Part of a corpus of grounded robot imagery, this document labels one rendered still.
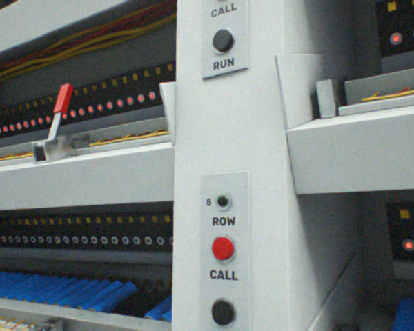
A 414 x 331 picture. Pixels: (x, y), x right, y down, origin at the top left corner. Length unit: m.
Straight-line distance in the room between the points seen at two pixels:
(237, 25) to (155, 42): 0.35
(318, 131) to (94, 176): 0.21
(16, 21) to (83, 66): 0.23
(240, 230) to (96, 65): 0.52
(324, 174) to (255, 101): 0.07
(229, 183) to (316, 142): 0.07
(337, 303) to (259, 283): 0.09
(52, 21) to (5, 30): 0.09
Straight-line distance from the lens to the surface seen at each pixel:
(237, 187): 0.30
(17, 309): 0.56
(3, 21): 0.60
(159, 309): 0.45
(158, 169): 0.35
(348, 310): 0.40
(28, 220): 0.74
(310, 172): 0.29
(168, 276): 0.53
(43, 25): 0.54
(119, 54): 0.72
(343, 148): 0.28
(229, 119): 0.31
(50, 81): 0.84
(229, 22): 0.34
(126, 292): 0.53
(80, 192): 0.42
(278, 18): 0.32
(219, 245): 0.30
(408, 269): 0.43
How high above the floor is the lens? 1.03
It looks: 8 degrees up
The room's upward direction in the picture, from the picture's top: straight up
